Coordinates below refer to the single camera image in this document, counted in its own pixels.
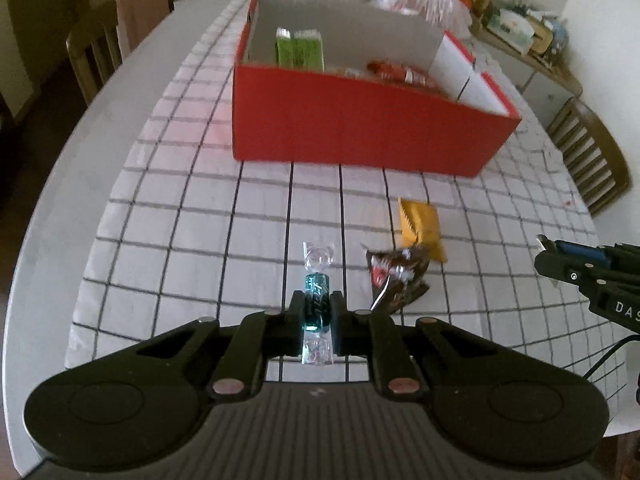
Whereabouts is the orange yellow snack packet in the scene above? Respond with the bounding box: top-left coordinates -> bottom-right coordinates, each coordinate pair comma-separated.
397,198 -> 447,264

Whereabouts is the yellow box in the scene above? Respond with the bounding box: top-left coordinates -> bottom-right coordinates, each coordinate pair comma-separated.
530,17 -> 569,59

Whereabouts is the green snack packet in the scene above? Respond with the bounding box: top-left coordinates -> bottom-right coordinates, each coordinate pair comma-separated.
275,27 -> 297,68
293,29 -> 327,73

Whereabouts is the red snack packet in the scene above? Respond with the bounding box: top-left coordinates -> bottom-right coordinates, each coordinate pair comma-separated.
366,59 -> 442,92

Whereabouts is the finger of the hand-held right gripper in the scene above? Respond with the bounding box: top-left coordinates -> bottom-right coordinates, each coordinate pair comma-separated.
549,240 -> 623,268
533,248 -> 603,290

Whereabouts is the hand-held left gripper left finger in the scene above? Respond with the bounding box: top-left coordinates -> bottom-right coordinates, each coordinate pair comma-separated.
92,290 -> 307,403

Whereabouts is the plastic bag with snacks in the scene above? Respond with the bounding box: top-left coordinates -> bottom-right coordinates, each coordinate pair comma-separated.
374,0 -> 474,39

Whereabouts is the teal candy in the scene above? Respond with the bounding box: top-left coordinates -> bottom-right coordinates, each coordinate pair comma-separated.
300,241 -> 337,367

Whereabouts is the brown snack packet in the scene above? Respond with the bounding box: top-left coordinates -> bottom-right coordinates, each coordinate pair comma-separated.
364,246 -> 432,312

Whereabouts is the white sideboard cabinet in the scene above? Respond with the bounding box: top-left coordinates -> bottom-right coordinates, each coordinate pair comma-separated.
469,10 -> 584,137

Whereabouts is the white green pack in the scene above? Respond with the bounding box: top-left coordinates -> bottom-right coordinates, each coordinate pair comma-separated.
491,6 -> 534,54

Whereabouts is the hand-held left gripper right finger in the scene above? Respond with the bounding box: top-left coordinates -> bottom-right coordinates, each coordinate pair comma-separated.
330,290 -> 549,403

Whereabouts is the red cardboard box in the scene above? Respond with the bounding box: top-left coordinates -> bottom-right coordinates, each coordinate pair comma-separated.
230,0 -> 523,179

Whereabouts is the wooden chair with pink cloth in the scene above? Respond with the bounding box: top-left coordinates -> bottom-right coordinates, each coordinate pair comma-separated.
116,0 -> 204,59

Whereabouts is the white checked tablecloth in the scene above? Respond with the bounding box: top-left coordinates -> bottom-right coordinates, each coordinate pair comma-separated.
64,0 -> 627,442

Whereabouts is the black cable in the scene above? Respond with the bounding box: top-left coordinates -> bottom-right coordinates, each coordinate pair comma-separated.
581,334 -> 640,407

